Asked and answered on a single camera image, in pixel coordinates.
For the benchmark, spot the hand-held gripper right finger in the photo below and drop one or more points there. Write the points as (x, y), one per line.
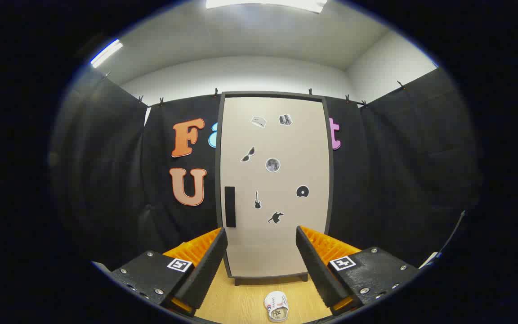
(317, 270)

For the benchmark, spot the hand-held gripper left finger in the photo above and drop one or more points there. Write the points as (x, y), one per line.
(209, 270)

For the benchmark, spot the white shoe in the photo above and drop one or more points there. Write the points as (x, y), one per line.
(276, 306)

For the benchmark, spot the beige shoe cabinet door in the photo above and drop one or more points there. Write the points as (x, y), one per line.
(281, 139)

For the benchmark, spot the dark grey shoe cabinet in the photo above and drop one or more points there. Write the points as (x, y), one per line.
(272, 94)

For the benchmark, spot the black backdrop cloth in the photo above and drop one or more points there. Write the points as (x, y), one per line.
(398, 180)

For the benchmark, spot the row of backdrop clips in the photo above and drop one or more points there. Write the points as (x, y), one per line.
(216, 92)

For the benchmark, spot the narrow ceiling light strip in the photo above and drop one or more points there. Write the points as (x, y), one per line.
(106, 53)

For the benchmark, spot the wide ceiling light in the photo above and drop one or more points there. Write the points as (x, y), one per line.
(263, 3)

